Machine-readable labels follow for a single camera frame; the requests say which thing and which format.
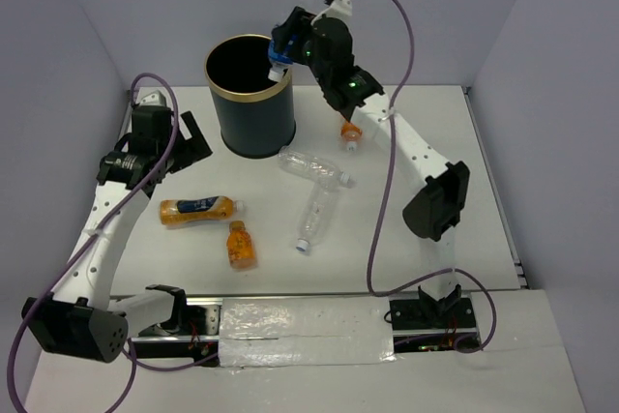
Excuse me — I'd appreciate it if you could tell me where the blue label water bottle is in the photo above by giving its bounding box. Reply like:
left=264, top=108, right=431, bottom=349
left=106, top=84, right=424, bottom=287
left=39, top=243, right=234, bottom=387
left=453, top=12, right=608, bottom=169
left=268, top=23, right=297, bottom=83

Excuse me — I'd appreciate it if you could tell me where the large orange milk tea bottle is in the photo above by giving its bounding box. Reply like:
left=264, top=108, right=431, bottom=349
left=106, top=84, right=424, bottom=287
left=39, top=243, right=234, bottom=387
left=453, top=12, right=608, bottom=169
left=159, top=195, right=245, bottom=226

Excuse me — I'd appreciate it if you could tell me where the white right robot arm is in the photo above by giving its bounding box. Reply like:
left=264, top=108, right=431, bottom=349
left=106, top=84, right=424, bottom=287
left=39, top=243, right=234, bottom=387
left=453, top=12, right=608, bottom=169
left=269, top=7, right=470, bottom=327

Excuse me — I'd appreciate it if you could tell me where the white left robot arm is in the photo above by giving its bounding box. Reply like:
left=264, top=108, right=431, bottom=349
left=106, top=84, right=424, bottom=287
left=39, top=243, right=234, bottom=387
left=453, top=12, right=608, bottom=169
left=21, top=104, right=212, bottom=363

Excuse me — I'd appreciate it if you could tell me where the dark bin with gold rim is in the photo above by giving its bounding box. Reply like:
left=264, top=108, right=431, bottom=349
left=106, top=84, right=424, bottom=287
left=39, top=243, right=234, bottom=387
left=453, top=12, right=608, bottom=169
left=204, top=34, right=296, bottom=159

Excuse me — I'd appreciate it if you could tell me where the orange bottle with white label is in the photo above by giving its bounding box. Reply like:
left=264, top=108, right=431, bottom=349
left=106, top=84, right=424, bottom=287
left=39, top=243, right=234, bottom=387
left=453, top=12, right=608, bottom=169
left=339, top=119, right=363, bottom=152

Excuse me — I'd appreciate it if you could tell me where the clear crushed bottle upper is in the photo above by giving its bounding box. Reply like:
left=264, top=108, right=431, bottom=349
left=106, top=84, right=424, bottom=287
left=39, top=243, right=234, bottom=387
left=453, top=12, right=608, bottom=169
left=277, top=147, right=355, bottom=191

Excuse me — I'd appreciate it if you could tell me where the small orange juice bottle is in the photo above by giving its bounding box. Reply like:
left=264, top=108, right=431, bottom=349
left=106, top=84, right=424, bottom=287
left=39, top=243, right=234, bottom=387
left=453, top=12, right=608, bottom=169
left=226, top=221, right=257, bottom=270

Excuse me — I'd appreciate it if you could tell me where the clear bottle blue cap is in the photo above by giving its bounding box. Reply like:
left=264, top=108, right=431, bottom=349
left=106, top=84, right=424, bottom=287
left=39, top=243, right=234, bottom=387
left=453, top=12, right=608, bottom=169
left=295, top=183, right=341, bottom=253

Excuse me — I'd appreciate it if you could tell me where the silver foil tape patch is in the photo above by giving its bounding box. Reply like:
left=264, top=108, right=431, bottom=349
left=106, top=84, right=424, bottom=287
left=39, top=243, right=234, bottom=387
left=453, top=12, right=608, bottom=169
left=218, top=296, right=396, bottom=368

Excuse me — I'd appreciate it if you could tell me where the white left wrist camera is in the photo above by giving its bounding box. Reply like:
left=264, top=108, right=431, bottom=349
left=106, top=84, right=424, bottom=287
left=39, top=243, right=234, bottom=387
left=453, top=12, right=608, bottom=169
left=132, top=90, right=167, bottom=108

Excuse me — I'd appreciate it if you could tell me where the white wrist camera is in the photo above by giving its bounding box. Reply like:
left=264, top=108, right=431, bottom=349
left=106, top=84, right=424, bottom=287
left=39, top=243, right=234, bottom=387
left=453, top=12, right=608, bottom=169
left=132, top=90, right=167, bottom=108
left=311, top=0, right=352, bottom=25

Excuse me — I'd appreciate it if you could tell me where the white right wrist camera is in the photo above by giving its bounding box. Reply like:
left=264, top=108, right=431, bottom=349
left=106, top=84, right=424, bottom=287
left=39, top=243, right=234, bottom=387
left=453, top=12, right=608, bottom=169
left=311, top=0, right=352, bottom=25

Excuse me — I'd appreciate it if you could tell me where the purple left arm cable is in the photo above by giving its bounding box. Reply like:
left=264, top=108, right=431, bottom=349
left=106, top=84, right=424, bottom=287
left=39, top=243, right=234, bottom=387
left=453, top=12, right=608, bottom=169
left=8, top=73, right=220, bottom=413

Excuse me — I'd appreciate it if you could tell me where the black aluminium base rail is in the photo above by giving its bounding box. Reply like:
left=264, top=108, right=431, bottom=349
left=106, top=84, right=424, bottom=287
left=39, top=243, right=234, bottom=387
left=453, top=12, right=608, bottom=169
left=133, top=295, right=482, bottom=367

